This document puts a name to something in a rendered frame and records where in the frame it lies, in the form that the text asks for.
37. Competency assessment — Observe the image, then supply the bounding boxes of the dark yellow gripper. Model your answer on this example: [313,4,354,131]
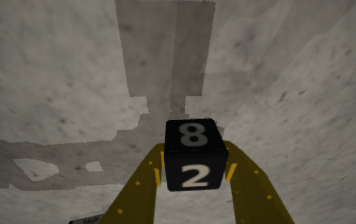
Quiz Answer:
[98,140,295,224]

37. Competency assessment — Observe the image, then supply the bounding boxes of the black calendar cube with digits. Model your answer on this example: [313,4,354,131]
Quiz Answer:
[164,119,229,192]

